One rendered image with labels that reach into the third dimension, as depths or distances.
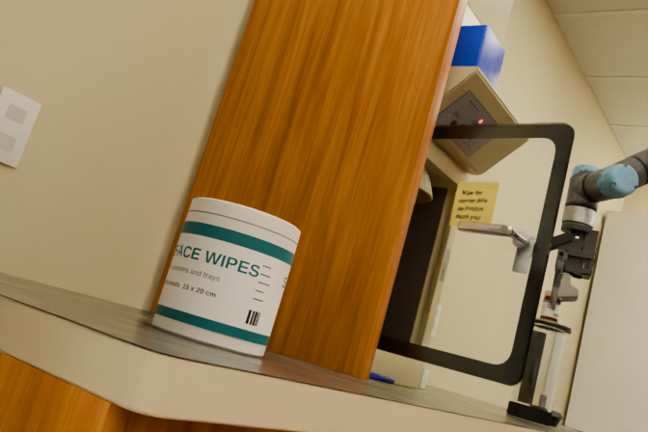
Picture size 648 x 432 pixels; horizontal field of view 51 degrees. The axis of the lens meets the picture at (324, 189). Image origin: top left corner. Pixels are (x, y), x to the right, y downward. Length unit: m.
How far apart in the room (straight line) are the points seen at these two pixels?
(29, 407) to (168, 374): 0.12
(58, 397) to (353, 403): 0.27
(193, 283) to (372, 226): 0.46
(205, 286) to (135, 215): 0.65
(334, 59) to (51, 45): 0.50
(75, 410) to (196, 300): 0.25
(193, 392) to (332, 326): 0.64
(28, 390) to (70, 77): 0.79
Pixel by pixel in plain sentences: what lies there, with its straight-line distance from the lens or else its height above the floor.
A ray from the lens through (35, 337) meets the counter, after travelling 0.56.
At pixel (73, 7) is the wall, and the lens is 1.27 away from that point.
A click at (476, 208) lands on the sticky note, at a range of 1.11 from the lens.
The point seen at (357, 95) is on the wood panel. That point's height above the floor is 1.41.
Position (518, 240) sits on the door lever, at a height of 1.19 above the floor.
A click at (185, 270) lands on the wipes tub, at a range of 0.74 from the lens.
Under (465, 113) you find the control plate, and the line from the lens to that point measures 1.32.
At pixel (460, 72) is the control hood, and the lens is 1.26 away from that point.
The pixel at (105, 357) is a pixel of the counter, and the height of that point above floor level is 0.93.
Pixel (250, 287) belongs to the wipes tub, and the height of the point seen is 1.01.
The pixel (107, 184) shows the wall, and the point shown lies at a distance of 1.31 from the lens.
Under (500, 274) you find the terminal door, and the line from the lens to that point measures 1.06.
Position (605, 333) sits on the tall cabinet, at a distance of 4.25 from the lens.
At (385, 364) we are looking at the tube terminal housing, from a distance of 1.32.
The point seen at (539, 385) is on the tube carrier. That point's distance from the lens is 1.67.
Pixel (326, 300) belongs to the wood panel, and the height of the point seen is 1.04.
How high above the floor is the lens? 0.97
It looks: 12 degrees up
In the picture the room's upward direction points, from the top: 16 degrees clockwise
